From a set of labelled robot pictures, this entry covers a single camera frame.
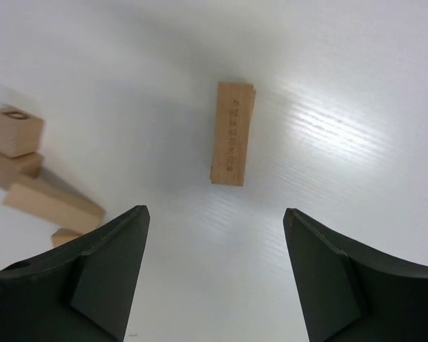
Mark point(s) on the plain wood cube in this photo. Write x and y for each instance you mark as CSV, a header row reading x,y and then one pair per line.
x,y
12,167

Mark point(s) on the plain long wood block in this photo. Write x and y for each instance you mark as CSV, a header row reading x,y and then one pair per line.
x,y
54,205

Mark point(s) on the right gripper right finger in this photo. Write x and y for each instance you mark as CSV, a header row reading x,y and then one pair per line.
x,y
349,291

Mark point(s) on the wood cube with letter D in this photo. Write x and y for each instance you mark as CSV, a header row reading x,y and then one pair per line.
x,y
20,132

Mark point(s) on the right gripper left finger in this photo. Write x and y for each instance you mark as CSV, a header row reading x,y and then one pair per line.
x,y
80,291

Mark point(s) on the lower long wood block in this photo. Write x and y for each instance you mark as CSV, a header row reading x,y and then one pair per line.
x,y
62,236

